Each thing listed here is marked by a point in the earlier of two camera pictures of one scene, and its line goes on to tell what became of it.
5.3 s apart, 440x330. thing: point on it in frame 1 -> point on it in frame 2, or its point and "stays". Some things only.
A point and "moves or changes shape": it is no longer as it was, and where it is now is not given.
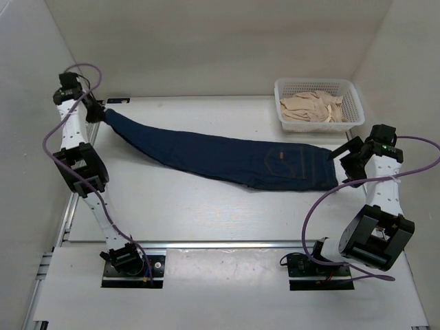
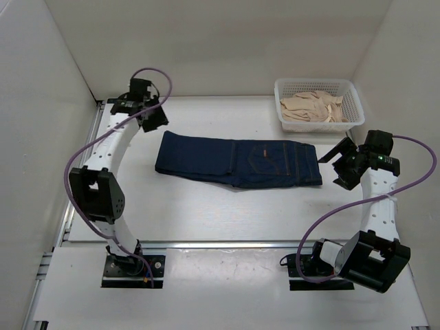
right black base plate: (306, 275) stays
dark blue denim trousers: (289, 167) moves or changes shape
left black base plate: (151, 276) stays
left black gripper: (97, 115) -> (161, 120)
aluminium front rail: (223, 245) stays
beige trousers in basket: (317, 106) stays
